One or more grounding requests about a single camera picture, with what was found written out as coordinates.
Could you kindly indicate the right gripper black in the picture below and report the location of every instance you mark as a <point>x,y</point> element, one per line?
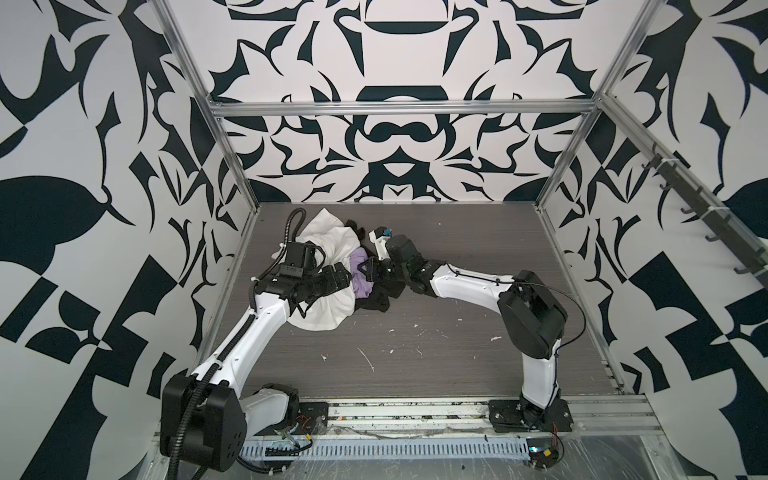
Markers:
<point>370,273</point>

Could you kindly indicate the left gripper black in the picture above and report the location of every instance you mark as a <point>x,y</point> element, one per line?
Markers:
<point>331,282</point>

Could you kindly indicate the purple cloth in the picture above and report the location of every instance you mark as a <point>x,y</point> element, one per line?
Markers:
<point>362,287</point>

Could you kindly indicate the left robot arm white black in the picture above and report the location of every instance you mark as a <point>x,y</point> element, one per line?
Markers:
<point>205,419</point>

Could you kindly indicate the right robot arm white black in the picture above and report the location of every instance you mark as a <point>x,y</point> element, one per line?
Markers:
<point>531,314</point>

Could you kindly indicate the black cloth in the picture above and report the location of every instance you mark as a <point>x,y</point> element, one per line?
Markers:
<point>381,295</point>

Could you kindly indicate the white cloth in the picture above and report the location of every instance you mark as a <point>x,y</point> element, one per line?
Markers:
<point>326,297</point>

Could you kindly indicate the small green circuit board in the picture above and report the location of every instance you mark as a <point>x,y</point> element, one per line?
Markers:
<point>544,453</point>

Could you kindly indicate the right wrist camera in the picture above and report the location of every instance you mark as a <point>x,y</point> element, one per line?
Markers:
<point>379,238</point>

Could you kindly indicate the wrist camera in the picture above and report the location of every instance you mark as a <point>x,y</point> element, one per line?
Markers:
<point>379,238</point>
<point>299,259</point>

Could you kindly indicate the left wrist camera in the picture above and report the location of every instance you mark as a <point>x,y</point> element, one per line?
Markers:
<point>299,259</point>

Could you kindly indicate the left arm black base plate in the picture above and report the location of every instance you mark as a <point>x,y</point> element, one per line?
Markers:
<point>302,418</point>

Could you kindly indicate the white slotted cable duct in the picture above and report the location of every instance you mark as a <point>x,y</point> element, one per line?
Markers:
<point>515,449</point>

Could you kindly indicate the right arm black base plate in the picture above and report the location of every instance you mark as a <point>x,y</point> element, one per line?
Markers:
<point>507,416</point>

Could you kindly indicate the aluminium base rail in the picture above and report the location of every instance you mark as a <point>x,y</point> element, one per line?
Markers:
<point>392,418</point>

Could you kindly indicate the aluminium frame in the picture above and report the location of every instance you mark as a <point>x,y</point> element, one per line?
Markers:
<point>486,102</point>

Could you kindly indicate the black hook rail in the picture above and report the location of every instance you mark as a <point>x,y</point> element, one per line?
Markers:
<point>701,204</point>

